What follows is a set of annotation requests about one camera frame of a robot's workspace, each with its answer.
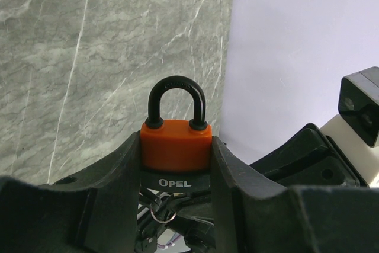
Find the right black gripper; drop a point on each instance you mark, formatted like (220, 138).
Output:
(309, 158)

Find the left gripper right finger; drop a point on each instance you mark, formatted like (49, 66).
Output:
(251, 213)

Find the orange black padlock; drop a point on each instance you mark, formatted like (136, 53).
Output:
(175, 154)

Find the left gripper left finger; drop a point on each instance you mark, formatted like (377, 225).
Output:
(109, 217)

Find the black-headed key bunch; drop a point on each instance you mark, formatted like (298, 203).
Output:
(175, 222)

